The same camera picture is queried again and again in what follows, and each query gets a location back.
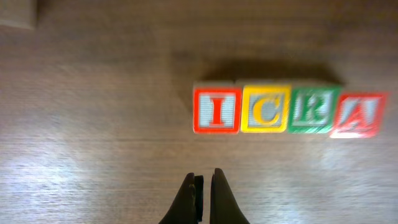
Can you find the red letter I block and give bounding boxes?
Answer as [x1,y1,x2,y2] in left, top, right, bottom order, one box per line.
[193,82,243,134]

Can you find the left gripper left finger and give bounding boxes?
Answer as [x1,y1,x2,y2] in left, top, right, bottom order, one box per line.
[159,173,204,224]

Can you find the green letter R block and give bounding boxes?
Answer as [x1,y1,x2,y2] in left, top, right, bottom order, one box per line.
[287,86,342,134]

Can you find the blue letter P block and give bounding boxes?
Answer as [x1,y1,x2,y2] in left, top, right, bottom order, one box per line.
[1,0,37,29]

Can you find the yellow letter C block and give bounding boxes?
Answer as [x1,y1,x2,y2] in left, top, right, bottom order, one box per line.
[241,84,292,133]

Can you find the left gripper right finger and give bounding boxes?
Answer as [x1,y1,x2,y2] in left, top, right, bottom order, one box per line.
[210,168,249,224]

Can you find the red letter A block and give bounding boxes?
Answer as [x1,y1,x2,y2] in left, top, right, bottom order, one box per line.
[330,92,388,138]

